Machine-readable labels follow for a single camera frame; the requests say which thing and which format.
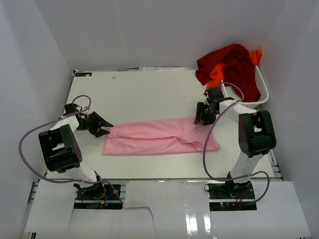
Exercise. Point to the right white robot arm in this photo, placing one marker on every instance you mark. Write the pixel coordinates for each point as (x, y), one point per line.
(256, 136)

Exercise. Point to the dark red t shirt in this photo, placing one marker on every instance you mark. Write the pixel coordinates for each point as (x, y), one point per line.
(238, 70)

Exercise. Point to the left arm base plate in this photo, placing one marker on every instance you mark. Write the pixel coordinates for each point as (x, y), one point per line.
(98, 198)

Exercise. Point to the orange t shirt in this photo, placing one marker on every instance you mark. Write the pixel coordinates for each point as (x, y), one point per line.
(217, 74)

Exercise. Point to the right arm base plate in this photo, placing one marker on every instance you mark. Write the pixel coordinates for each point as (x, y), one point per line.
(225, 197)

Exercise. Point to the pink t shirt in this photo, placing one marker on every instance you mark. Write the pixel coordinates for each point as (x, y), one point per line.
(156, 137)

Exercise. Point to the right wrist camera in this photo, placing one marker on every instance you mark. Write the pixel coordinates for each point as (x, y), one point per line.
(206, 99)

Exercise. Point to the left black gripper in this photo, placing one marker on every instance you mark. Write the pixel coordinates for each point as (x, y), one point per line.
(96, 131)

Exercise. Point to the black label sticker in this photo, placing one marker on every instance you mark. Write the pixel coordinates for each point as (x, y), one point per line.
(83, 74)

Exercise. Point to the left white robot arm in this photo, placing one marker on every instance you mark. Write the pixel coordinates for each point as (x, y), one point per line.
(62, 153)

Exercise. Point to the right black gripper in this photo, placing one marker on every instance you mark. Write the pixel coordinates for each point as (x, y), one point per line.
(200, 107)

